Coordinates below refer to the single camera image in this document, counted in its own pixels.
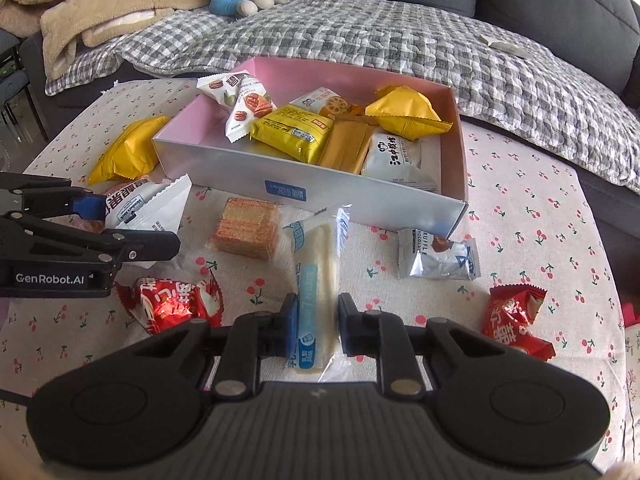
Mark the red triangular snack pack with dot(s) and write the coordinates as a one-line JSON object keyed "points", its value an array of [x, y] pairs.
{"points": [[510, 314]]}

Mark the cherry print tablecloth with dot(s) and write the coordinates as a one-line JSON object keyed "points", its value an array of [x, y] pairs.
{"points": [[527, 213]]}

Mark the golden brown bar pack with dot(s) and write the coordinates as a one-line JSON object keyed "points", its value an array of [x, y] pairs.
{"points": [[348, 143]]}

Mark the white nut snack pack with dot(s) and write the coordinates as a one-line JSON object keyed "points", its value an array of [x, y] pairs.
{"points": [[151, 212]]}

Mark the beige quilted blanket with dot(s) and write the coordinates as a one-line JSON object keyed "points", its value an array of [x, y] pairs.
{"points": [[67, 24]]}

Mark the pink rice cracker pack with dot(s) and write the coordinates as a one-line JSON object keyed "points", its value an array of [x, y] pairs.
{"points": [[82, 224]]}

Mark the yellow pillow snack pack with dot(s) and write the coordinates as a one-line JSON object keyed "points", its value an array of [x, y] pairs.
{"points": [[132, 154]]}

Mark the wafer biscuit clear pack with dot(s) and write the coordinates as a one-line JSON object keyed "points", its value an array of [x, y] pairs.
{"points": [[247, 228]]}

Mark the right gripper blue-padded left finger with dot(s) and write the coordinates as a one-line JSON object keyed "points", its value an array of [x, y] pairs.
{"points": [[242, 346]]}

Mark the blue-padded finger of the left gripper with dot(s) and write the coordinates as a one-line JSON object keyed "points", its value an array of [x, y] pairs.
{"points": [[28, 239], [49, 197]]}

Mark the dark grey sofa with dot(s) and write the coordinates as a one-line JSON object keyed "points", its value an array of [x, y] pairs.
{"points": [[601, 37]]}

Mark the white cartoon face snack pack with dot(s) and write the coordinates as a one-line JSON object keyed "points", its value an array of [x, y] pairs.
{"points": [[395, 159]]}

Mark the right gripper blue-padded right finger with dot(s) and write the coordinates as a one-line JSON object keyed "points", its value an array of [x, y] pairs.
{"points": [[384, 337]]}

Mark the yellow waffle sandwich pack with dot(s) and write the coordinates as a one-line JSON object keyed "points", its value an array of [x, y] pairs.
{"points": [[403, 111]]}

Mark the red crinkled snack pack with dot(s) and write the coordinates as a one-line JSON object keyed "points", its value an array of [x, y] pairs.
{"points": [[159, 304]]}

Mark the silver truffle chocolate pack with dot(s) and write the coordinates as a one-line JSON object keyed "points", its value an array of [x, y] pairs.
{"points": [[424, 255]]}

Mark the pink and silver cardboard box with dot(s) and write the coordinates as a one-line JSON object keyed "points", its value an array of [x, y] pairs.
{"points": [[194, 143]]}

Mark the white orange lotus chip pack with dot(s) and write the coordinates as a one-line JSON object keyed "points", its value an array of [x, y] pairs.
{"points": [[327, 103]]}

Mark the white cream roll pack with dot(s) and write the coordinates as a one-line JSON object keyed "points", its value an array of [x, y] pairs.
{"points": [[317, 244]]}

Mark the white walnut snack pack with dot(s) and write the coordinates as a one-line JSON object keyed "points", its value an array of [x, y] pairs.
{"points": [[242, 95]]}

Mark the grey checked quilted blanket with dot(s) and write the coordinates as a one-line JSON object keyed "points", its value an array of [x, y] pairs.
{"points": [[543, 100]]}

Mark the white packet on sofa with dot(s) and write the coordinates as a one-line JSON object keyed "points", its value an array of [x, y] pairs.
{"points": [[512, 49]]}

